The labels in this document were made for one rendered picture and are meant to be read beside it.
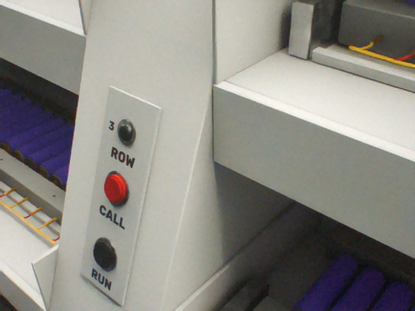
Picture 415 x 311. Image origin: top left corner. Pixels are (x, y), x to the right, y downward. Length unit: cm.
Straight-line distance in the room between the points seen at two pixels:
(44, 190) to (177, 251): 20
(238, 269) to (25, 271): 17
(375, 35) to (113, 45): 14
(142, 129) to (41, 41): 11
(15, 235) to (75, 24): 20
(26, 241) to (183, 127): 22
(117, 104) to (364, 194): 14
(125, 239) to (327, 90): 14
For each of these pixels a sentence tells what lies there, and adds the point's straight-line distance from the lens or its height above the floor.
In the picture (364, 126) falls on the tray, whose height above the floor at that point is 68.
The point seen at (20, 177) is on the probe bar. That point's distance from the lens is 46.
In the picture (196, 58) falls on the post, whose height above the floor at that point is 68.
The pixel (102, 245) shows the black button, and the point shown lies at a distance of 30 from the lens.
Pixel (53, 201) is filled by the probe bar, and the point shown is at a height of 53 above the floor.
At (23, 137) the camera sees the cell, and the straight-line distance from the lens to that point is 53.
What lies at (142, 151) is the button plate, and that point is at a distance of 27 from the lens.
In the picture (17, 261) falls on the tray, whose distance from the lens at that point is 42.
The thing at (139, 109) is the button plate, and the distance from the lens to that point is 26.
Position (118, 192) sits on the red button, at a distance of 28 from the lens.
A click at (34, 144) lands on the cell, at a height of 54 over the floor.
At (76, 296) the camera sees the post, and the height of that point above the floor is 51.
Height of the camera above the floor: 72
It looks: 19 degrees down
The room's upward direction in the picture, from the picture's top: 13 degrees clockwise
